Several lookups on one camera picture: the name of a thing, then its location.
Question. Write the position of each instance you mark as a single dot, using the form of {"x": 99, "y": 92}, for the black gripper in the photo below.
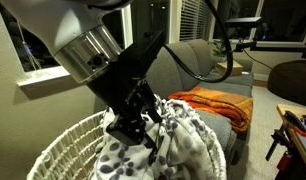
{"x": 124, "y": 89}

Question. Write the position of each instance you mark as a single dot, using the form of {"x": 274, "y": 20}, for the green potted plant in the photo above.
{"x": 219, "y": 48}

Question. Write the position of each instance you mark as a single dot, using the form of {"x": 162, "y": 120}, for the black camera on mount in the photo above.
{"x": 245, "y": 22}

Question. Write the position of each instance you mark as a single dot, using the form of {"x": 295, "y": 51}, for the orange striped blanket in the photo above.
{"x": 238, "y": 108}

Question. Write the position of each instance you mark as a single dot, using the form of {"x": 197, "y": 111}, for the grey fabric sofa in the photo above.
{"x": 166, "y": 77}

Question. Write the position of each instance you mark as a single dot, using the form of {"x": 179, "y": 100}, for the black camera arm mount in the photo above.
{"x": 254, "y": 46}

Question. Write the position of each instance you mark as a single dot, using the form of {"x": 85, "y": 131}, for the white black spotted blanket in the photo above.
{"x": 187, "y": 149}

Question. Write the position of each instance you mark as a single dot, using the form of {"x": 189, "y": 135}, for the white woven laundry basket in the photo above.
{"x": 72, "y": 155}

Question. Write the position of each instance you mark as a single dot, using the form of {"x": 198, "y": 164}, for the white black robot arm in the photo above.
{"x": 77, "y": 38}

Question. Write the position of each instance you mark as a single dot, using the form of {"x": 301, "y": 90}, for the dark brown bean bag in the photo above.
{"x": 288, "y": 80}

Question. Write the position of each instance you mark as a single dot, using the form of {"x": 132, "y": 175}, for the white window sill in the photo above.
{"x": 34, "y": 77}

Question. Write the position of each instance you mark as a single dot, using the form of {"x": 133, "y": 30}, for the wooden table with clamp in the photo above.
{"x": 291, "y": 135}

